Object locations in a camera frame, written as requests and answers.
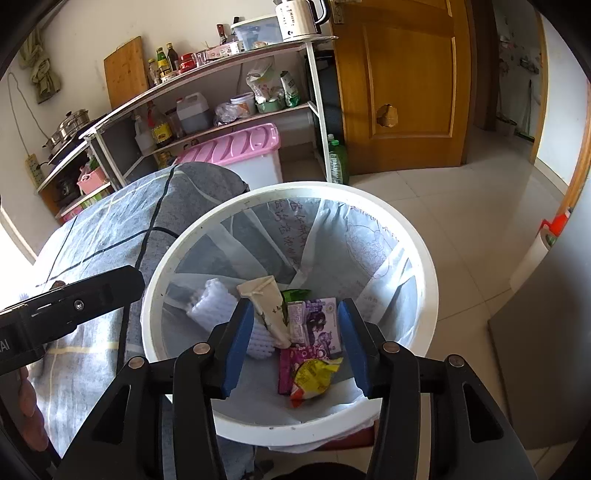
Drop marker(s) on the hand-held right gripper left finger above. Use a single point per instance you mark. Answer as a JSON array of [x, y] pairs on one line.
[[238, 350]]

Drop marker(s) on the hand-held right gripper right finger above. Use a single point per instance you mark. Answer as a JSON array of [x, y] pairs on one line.
[[353, 350]]

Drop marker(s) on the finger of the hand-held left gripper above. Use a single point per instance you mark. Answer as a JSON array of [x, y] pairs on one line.
[[101, 293]]

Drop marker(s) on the purple milk carton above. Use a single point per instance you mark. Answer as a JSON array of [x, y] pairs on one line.
[[318, 323]]

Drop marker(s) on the yellow snack wrapper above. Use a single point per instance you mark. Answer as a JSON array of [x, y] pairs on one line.
[[314, 376]]

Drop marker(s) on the white foam fruit net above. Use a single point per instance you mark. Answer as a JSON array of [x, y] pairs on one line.
[[212, 304]]

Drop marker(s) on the magenta snack wrapper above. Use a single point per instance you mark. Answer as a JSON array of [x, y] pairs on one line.
[[288, 369]]

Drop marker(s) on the white round bin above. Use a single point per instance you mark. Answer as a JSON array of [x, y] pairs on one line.
[[150, 318]]

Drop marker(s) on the beige paper bag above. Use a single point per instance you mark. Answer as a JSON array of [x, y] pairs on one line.
[[268, 304]]

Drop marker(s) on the green snack wrapper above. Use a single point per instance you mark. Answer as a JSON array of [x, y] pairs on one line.
[[295, 297]]

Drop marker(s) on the person's left hand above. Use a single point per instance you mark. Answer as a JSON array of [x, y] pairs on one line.
[[30, 410]]

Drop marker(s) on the blue plaid blanket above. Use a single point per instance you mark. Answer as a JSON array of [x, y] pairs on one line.
[[92, 240]]

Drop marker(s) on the black kitchen appliance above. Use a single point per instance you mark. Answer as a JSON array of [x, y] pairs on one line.
[[65, 190]]

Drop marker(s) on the clear bin liner bag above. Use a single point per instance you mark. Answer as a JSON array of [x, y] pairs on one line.
[[360, 240]]

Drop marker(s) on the pink woven basket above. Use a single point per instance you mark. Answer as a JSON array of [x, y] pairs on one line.
[[92, 180]]

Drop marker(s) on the wooden shelf unit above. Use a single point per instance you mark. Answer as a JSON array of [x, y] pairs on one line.
[[60, 170]]

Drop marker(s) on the white power strip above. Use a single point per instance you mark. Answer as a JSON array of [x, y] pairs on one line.
[[33, 170]]

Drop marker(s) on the black induction cooker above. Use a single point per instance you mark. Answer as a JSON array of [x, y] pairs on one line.
[[69, 150]]

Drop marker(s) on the yellow cooking oil bottle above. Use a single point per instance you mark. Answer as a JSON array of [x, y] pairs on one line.
[[167, 159]]

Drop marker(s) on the white plastic bottle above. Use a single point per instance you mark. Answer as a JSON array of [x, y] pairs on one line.
[[143, 138]]

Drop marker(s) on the steel steamer pot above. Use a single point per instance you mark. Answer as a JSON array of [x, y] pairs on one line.
[[69, 127]]

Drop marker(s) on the soy sauce bottle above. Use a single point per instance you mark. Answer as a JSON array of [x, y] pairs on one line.
[[160, 129]]

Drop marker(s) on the grey cabinet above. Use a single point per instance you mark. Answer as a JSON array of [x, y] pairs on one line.
[[545, 350]]

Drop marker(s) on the green plastic bottle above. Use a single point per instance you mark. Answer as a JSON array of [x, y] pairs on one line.
[[338, 159]]

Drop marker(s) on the plastic jug of dark liquid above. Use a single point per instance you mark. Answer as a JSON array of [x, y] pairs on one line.
[[195, 115]]

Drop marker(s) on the pink lid storage box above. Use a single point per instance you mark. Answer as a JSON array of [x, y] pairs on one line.
[[240, 147]]

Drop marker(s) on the crumpled plastic bag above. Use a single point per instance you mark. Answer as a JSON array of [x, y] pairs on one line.
[[225, 114]]

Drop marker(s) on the wooden cutting board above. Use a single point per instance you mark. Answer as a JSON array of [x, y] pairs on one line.
[[124, 74]]

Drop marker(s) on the small seasoning bottle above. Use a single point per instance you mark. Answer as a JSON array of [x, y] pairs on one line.
[[153, 74]]

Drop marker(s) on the hanging olive cloth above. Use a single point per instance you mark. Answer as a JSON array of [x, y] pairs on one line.
[[41, 69]]

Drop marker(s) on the white plastic tub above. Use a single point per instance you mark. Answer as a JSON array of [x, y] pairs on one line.
[[243, 104]]

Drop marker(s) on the green cap sauce bottle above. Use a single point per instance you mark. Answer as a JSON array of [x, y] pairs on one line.
[[162, 64]]

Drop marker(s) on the red lid jar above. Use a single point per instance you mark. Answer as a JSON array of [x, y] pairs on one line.
[[187, 63]]

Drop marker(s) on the dark glass bottle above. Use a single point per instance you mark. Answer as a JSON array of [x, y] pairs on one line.
[[172, 57]]

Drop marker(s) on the green bowl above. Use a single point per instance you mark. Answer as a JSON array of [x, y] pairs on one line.
[[270, 106]]

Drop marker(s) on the clear glass jar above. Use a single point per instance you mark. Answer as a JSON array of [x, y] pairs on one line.
[[201, 59]]

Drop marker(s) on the green and white pack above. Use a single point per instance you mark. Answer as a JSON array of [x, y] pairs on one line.
[[291, 90]]

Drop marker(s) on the white food bag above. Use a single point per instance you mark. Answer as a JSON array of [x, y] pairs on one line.
[[263, 81]]

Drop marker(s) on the knife rack with knives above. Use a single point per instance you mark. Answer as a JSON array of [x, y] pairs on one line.
[[224, 48]]

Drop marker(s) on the wooden door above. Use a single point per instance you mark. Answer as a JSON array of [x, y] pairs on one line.
[[406, 69]]

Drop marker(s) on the white metal shelf unit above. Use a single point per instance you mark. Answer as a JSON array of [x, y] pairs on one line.
[[258, 53]]

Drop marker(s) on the clear storage container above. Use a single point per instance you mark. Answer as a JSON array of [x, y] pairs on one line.
[[256, 32]]

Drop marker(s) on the white electric kettle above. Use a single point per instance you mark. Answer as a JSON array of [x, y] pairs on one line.
[[295, 21]]

